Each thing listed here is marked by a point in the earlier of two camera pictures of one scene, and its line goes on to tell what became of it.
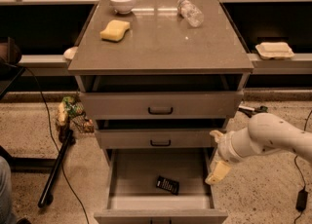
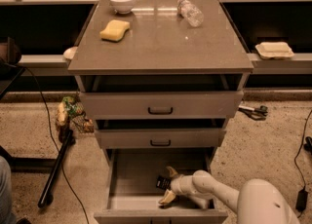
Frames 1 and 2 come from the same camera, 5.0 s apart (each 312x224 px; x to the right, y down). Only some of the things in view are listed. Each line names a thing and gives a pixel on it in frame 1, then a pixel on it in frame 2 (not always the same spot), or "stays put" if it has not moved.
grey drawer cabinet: x=160 y=80 stays put
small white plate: x=70 y=53 stays put
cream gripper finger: x=218 y=172 → x=167 y=198
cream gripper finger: x=217 y=134 → x=172 y=171
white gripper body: x=225 y=149 → x=177 y=184
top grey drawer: x=165 y=104 stays put
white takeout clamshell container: x=275 y=51 stays put
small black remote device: x=169 y=185 stays put
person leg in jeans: x=7 y=214 stays put
